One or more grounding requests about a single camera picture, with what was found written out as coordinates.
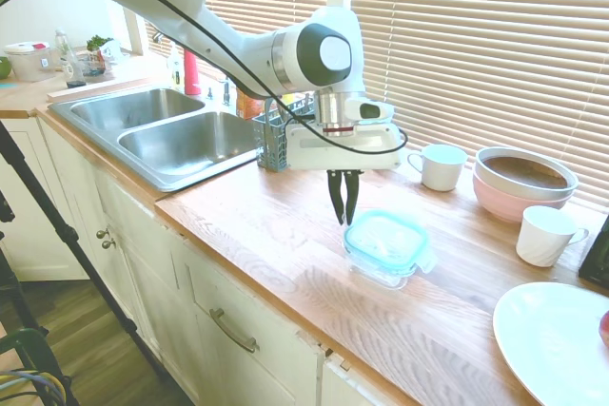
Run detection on white mug with swirl ribs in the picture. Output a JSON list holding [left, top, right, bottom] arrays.
[[516, 205, 590, 268]]

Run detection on clear lid with teal seal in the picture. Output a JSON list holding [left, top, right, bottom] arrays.
[[343, 208, 439, 279]]

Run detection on grey plastic cutlery basket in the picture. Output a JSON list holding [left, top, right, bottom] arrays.
[[250, 94, 318, 173]]

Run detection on orange cardboard box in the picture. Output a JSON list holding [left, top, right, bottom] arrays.
[[236, 90, 265, 121]]

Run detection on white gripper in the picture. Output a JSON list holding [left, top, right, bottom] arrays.
[[285, 120, 403, 227]]

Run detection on clear dish soap bottle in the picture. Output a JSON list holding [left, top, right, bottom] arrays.
[[166, 44, 186, 91]]

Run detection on green leafy plant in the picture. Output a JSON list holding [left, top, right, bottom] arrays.
[[86, 34, 115, 53]]

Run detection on clear bottle with blue liquid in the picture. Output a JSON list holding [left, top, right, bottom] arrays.
[[53, 29, 88, 89]]

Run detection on pink bottle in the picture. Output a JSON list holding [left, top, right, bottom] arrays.
[[183, 48, 204, 96]]

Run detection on green metal clamp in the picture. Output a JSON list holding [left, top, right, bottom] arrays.
[[0, 327, 80, 406]]

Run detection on square clear glass food container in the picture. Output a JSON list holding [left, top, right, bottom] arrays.
[[346, 253, 422, 290]]

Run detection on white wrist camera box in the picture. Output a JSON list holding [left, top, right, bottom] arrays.
[[344, 97, 396, 127]]

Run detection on black camera tripod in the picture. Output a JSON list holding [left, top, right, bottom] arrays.
[[0, 119, 170, 386]]

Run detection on stainless steel double sink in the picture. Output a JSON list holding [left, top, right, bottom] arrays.
[[47, 87, 263, 193]]

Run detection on grey bowl with brown inside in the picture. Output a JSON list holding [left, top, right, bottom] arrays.
[[474, 145, 580, 202]]

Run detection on metal bar cabinet handle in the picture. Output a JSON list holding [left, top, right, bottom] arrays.
[[208, 308, 261, 354]]

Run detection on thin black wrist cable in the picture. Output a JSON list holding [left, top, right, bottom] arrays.
[[0, 0, 409, 156]]

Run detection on plain white mug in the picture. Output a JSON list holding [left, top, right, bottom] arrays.
[[406, 143, 469, 192]]

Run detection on plastic tub with white lid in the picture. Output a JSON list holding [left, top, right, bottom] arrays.
[[3, 41, 53, 83]]

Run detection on white dinner plate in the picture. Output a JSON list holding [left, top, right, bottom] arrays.
[[492, 281, 609, 406]]

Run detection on pink bowl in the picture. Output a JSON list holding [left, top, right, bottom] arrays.
[[472, 170, 577, 224]]

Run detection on white paper package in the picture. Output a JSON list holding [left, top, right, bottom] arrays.
[[98, 39, 126, 65]]

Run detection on cream kitchen base cabinets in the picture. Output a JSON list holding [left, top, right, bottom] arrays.
[[0, 110, 405, 406]]

